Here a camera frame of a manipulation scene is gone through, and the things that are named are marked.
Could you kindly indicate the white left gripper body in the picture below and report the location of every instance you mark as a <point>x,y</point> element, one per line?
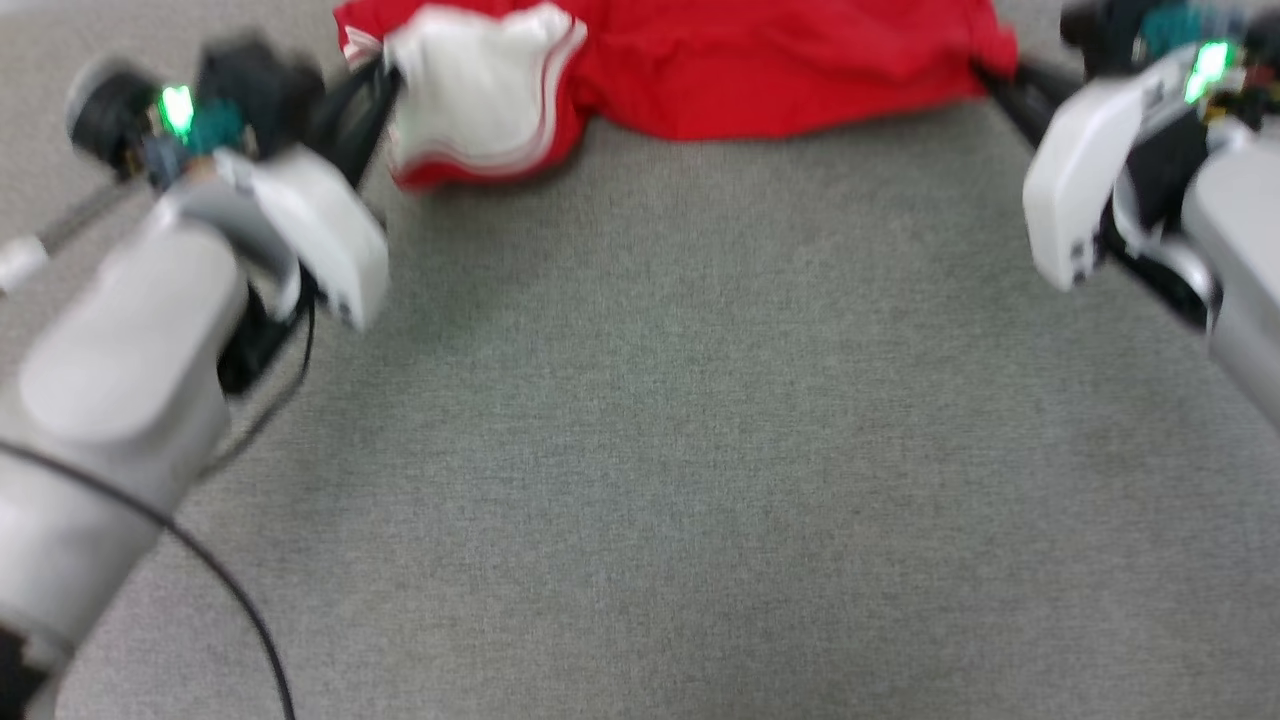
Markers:
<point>320,230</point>

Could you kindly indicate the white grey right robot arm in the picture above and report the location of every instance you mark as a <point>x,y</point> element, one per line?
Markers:
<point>1245,250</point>

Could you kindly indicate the red and white garment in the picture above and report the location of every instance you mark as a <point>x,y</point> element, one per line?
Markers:
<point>750,70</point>

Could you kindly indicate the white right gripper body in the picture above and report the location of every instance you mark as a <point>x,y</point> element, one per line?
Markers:
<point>1085,170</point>

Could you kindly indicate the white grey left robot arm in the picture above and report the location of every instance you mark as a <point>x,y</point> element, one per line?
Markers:
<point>120,380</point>

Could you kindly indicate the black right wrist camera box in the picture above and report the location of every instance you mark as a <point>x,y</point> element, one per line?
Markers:
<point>1105,30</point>

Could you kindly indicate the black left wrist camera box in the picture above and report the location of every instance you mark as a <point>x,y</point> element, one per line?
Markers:
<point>255,95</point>

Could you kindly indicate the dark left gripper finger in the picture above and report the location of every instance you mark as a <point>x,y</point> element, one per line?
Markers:
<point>345,105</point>
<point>370,130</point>

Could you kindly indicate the grey fabric sofa cushion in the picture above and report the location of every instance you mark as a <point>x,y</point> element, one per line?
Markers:
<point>650,450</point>

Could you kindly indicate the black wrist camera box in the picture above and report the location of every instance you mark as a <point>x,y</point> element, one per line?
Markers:
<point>255,95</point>
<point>1105,30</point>

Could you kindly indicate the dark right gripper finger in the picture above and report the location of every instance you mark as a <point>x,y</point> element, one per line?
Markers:
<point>1025,120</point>
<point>1030,83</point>

